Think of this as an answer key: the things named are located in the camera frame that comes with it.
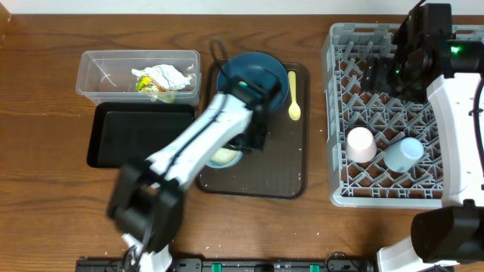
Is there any light blue rice bowl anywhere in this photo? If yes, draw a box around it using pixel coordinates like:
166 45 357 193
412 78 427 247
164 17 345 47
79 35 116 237
206 148 243 169

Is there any pink cup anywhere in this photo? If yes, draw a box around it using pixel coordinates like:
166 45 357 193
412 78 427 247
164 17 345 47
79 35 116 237
346 127 377 163

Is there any light blue cup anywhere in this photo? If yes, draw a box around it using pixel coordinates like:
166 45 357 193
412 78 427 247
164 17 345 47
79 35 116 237
383 138 424 173

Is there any white tissue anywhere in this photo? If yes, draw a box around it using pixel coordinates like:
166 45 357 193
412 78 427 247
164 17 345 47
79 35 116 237
131 64 190 91

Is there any green snack wrapper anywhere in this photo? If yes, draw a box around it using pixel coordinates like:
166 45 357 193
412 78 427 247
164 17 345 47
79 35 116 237
135 76 175 104

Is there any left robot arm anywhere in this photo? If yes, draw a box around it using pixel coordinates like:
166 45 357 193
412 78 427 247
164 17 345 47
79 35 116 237
107 72 282 271

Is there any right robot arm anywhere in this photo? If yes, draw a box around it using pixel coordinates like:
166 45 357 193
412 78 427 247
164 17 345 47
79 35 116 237
361 2 483 271

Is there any grey dishwasher rack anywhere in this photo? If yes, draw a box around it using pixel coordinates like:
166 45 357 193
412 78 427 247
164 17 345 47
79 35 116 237
321 23 483 209

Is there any brown serving tray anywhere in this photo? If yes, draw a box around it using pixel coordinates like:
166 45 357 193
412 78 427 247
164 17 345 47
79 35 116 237
196 62 310 199

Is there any yellow plastic spoon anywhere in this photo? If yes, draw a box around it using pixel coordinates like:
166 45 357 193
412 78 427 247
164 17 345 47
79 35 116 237
288 71 301 121

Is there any dark blue plate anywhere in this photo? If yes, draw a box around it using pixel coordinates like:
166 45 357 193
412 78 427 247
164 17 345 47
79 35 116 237
222 51 290 113

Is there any black tray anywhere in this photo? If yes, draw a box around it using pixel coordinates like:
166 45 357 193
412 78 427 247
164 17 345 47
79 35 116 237
86 102 195 168

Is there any clear plastic bin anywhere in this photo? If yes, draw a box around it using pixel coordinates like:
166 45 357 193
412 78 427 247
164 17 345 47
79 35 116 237
76 50 201 107

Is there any right black cable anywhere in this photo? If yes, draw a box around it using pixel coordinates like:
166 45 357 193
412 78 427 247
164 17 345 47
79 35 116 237
468 75 484 167

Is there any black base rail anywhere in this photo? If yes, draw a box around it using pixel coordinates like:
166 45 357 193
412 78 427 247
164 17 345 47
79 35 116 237
74 256 379 272

